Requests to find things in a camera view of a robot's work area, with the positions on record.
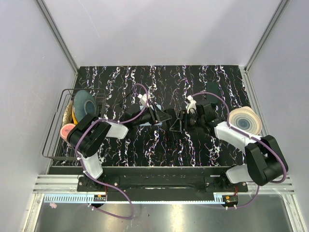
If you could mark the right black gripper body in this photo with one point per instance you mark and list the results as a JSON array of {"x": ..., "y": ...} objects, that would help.
[{"x": 191, "y": 121}]

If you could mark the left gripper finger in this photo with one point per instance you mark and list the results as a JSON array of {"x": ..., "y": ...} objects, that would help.
[
  {"x": 157, "y": 120},
  {"x": 159, "y": 113}
]

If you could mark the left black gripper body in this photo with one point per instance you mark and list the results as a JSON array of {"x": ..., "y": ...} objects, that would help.
[{"x": 147, "y": 116}]

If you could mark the light blue cloth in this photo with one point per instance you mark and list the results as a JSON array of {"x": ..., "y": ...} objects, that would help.
[{"x": 157, "y": 124}]

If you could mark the dark green glasses case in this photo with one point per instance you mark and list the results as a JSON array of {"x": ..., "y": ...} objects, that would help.
[{"x": 213, "y": 87}]

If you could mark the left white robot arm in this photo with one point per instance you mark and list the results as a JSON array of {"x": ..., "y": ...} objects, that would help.
[{"x": 89, "y": 134}]

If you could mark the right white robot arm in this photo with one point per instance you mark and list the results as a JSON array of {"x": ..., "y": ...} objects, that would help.
[{"x": 264, "y": 159}]

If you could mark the blue ceramic plate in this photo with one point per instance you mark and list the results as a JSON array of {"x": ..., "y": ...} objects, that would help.
[{"x": 83, "y": 104}]

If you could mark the yellow plate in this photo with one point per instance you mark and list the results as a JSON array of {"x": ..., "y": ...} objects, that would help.
[{"x": 74, "y": 118}]

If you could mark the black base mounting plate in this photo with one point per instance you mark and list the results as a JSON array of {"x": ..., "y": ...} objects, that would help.
[{"x": 207, "y": 179}]

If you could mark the woven beige plate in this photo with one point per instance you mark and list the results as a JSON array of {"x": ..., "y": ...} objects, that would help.
[{"x": 67, "y": 117}]

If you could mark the pink patterned cup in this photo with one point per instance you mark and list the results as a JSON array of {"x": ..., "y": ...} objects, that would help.
[{"x": 65, "y": 130}]

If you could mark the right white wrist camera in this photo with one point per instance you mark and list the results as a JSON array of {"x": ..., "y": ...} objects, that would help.
[{"x": 190, "y": 104}]

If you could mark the black wire dish rack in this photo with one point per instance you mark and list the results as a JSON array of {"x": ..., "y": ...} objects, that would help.
[{"x": 56, "y": 147}]

